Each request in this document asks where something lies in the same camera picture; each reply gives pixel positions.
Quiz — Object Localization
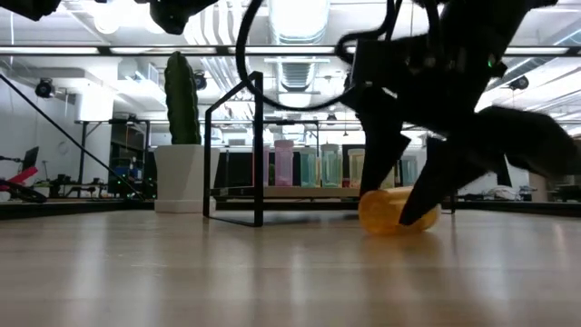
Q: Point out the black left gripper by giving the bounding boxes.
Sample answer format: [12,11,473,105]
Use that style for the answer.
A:
[148,0,220,36]

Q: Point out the teal pill bottle white pills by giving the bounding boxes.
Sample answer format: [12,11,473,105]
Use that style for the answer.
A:
[320,144,341,189]

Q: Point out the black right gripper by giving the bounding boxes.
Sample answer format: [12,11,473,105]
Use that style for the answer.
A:
[358,38,581,227]

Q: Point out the small teal pill bottle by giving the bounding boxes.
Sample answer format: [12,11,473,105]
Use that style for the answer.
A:
[299,147,319,188]

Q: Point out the wooden shelf black metal frame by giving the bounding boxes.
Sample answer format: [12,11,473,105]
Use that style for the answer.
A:
[202,71,457,228]

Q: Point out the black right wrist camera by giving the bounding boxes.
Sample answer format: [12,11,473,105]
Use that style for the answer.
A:
[351,37,412,90]

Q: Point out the large amber pill bottle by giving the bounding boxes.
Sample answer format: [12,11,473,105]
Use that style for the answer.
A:
[357,186,442,236]

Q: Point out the ribbed ventilation duct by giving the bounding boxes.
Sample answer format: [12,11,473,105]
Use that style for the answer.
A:
[267,0,331,92]

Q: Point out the yellow pill bottle red pills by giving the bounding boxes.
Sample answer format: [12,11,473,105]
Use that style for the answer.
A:
[348,148,366,189]

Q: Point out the thin black tether cable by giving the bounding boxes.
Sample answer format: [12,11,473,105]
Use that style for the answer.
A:
[0,74,147,202]

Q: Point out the green cactus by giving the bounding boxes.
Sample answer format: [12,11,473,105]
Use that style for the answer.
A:
[163,50,202,146]

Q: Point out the small pink pill bottle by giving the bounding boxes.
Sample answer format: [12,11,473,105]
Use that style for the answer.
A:
[273,139,295,187]
[262,144,271,187]

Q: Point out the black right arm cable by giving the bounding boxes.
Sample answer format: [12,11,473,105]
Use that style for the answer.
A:
[234,0,400,113]

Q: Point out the white cloth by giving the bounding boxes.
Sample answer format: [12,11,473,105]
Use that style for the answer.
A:
[471,184,521,202]

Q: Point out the red and black equipment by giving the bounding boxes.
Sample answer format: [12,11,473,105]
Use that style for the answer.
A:
[0,145,49,204]

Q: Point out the white hexagonal plant pot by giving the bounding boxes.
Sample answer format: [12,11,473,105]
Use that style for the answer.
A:
[153,144,222,214]

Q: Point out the tan wooden cabinet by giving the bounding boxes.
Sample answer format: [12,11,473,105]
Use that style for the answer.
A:
[527,172,551,203]

